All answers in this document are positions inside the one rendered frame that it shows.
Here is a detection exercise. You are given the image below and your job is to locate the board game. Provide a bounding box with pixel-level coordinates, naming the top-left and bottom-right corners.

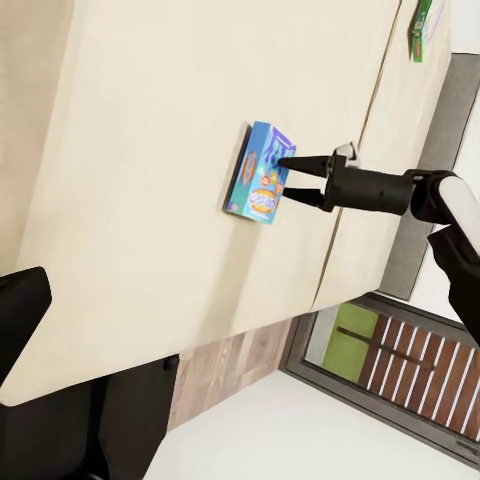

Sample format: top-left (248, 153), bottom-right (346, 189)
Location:
top-left (412, 0), bottom-right (444, 63)
top-left (227, 121), bottom-right (297, 225)

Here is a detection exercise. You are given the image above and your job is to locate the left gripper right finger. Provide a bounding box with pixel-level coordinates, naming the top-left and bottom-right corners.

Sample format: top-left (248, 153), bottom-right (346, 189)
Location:
top-left (448, 265), bottom-right (480, 347)

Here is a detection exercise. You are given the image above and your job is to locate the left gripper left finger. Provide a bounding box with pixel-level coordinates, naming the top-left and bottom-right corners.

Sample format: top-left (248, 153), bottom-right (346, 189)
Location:
top-left (0, 266), bottom-right (52, 386)

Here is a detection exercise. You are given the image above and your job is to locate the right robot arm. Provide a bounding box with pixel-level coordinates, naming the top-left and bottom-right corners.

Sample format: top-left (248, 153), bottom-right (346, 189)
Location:
top-left (277, 142), bottom-right (480, 280)

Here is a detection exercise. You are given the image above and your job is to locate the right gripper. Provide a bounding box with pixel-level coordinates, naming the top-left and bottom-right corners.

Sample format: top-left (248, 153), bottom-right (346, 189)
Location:
top-left (277, 155), bottom-right (385, 213)

